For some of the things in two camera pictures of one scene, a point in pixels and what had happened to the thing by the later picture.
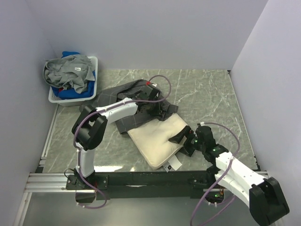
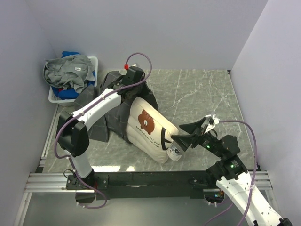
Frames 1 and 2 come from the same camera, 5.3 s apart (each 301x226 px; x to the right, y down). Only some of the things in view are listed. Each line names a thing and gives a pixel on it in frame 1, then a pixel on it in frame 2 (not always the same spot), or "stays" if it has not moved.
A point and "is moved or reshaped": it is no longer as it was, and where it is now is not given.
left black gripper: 157,112 to 146,92
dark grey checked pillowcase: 168,111 to 117,121
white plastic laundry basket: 53,100 stays
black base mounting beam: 168,185 stays
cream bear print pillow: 152,140 is moved or reshaped
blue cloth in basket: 68,93 stays
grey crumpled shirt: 73,71 stays
